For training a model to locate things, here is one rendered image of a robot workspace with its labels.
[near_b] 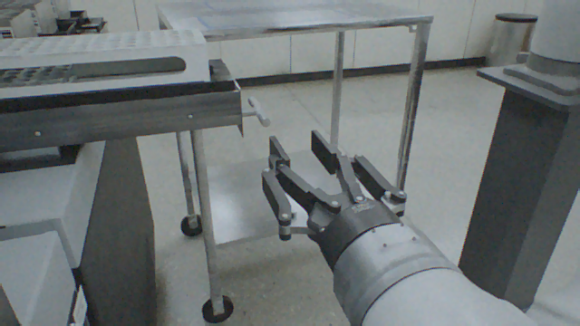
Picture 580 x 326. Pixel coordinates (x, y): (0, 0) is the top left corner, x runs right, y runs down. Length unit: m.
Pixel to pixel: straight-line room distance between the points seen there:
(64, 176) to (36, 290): 0.19
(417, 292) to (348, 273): 0.06
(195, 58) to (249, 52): 2.47
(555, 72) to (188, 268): 1.18
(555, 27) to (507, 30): 2.60
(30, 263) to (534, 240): 1.08
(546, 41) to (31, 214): 0.96
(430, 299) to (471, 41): 3.63
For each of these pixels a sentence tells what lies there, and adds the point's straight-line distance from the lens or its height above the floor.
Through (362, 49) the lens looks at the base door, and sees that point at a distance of 3.29.
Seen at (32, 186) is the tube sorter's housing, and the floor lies 0.73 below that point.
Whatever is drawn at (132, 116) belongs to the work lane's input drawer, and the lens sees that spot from 0.54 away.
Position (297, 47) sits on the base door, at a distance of 3.09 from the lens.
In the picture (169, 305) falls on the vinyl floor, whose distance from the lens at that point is 1.36.
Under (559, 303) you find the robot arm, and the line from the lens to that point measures 0.39.
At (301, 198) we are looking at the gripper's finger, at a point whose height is 0.74.
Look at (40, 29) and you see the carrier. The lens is 0.86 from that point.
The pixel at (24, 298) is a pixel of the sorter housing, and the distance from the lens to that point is 0.39.
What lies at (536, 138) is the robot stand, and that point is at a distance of 1.05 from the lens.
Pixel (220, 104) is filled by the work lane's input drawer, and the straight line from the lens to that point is 0.54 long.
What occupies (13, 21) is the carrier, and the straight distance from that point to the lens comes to 0.71.
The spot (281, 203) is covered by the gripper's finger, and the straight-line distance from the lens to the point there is 0.39.
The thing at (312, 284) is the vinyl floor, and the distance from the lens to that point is 1.37.
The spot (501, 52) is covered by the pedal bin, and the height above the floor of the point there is 0.20.
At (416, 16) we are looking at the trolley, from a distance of 1.05.
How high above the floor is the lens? 0.98
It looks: 29 degrees down
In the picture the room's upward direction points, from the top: straight up
